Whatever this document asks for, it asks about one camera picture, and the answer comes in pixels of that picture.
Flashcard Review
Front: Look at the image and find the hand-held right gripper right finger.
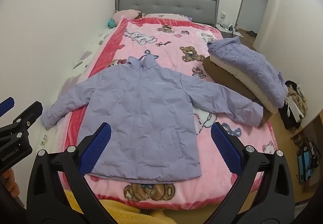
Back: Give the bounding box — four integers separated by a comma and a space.
211, 122, 296, 224

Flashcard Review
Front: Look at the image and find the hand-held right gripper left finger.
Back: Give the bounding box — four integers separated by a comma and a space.
26, 122, 113, 224

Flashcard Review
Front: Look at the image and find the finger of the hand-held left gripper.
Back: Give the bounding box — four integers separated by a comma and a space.
0, 97, 15, 115
0, 101, 43, 140

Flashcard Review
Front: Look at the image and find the lavender zip jacket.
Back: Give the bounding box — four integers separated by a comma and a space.
42, 56, 264, 184

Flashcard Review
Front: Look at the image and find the pile of clothes on floor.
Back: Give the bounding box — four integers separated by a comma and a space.
281, 80, 309, 130

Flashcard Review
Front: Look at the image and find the person's left hand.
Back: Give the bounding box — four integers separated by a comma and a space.
2, 168, 20, 197

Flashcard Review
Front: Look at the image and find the cream folded garment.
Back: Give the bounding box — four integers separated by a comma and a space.
209, 56, 278, 115

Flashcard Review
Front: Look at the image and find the brown folded garment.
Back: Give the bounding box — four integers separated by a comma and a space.
203, 57, 272, 126

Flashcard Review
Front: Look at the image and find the yellow fuzzy cloth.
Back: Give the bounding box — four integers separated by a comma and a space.
63, 189, 177, 224

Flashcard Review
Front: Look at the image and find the white floral bedsheet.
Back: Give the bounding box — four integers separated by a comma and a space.
40, 26, 119, 149

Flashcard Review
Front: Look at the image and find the purple knit sweater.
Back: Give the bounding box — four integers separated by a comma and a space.
206, 37, 288, 109

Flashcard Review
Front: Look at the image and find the blue bag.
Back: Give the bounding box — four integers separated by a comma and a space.
296, 138, 321, 183

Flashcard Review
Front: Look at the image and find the white bedside table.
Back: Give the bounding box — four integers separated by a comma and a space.
216, 23, 244, 38

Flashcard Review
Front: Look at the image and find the pink printed blanket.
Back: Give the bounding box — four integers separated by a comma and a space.
58, 16, 278, 210

